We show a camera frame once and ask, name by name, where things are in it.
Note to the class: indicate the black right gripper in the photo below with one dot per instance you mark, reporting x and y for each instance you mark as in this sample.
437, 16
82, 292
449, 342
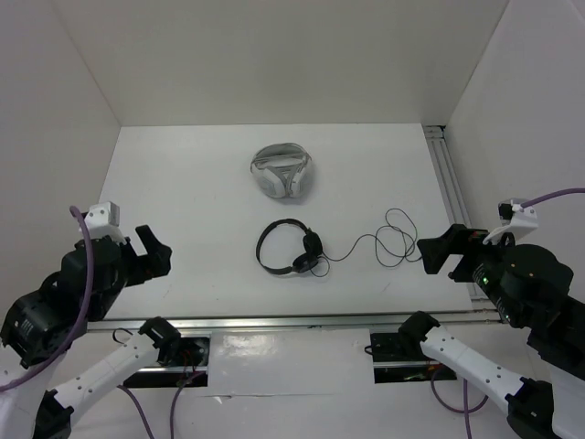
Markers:
431, 250

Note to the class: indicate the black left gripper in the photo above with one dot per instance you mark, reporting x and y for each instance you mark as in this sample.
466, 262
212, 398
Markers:
157, 261

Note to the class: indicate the black wired headphones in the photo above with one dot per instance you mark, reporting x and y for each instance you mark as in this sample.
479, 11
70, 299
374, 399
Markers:
317, 263

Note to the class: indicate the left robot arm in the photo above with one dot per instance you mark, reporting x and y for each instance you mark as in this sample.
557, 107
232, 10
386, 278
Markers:
41, 326

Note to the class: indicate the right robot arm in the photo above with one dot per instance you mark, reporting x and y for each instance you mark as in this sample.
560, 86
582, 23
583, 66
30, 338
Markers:
529, 288

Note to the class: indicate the aluminium side rail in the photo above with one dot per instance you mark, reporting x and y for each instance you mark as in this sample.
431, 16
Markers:
452, 199

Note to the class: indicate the aluminium front rail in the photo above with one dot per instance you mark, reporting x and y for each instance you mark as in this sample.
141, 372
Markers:
478, 315

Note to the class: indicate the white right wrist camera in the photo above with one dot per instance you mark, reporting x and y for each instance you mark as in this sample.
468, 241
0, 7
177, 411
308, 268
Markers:
515, 219

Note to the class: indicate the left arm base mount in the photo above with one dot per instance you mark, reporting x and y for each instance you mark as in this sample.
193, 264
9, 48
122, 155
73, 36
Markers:
191, 359

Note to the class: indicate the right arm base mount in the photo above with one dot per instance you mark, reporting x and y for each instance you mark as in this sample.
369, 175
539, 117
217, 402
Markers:
392, 363

